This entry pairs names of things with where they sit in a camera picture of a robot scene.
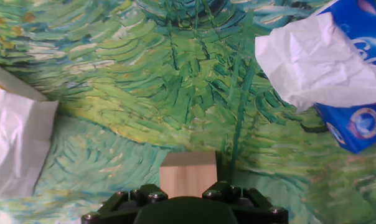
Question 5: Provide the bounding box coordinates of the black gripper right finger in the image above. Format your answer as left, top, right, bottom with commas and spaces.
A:
201, 181, 289, 224

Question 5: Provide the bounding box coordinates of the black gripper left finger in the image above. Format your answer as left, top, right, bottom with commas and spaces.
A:
80, 183, 169, 224

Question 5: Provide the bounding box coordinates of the small wooden block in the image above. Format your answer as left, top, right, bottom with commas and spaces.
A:
159, 151, 219, 199

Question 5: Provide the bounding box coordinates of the gold white snack packet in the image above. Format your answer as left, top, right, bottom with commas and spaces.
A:
0, 61, 60, 200

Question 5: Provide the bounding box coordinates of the painted landscape print cloth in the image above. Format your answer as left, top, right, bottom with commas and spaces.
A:
0, 0, 376, 224

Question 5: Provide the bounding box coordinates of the blue tissue pack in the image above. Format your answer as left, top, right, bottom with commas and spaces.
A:
254, 0, 376, 155

